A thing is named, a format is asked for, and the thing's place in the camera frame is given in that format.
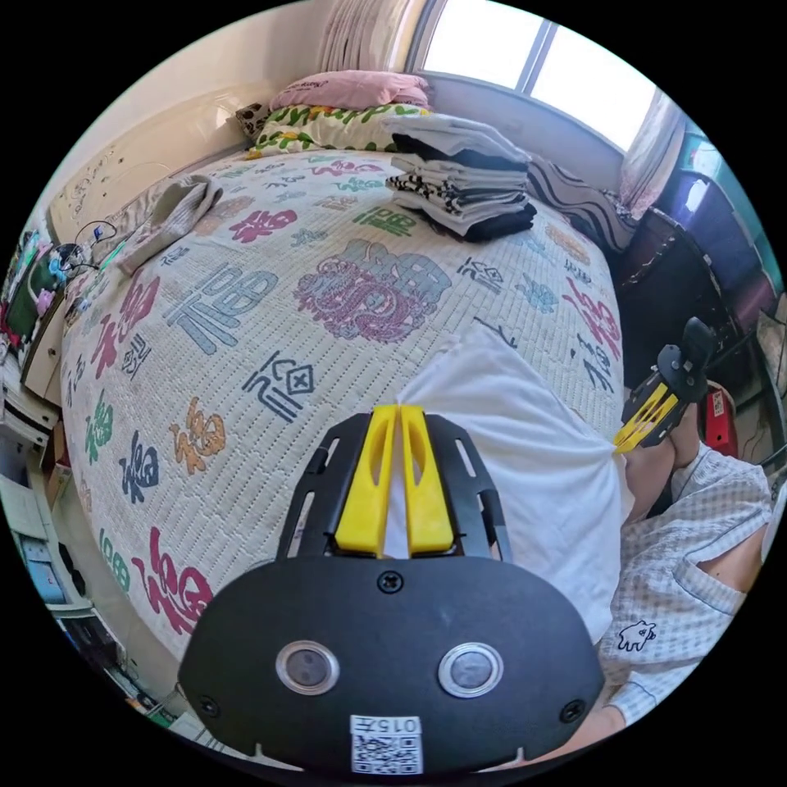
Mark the window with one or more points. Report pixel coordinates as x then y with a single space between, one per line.
535 55

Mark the cluttered bedside cabinet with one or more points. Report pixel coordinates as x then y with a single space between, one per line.
37 320

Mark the black and white patterned cushion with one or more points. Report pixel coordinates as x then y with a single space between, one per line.
252 118

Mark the pile of clothes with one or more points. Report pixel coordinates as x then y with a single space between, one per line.
467 184

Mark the white t-shirt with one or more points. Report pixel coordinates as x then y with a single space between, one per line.
529 467

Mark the beige knitted garment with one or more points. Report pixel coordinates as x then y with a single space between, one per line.
169 221

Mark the bed with printed quilt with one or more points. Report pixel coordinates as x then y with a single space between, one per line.
246 344

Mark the pale striped curtain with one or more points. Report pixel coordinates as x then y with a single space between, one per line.
363 34

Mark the person's left forearm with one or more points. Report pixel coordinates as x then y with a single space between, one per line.
590 741

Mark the person's body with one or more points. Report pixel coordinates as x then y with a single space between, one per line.
682 590

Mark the pink pillow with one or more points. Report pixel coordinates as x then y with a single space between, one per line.
350 91

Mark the green printed white pillow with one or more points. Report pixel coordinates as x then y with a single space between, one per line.
326 126

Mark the pink floral curtain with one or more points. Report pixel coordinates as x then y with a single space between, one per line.
653 154

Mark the person's right forearm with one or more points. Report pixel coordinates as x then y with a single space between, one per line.
686 452

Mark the striped dark rolled blanket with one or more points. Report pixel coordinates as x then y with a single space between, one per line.
578 200

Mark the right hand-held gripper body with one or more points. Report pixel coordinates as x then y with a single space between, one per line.
679 381

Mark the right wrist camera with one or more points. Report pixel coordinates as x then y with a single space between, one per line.
700 341

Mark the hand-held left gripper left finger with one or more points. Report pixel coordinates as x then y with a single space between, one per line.
368 492

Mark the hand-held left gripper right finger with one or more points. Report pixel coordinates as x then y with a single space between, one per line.
430 498

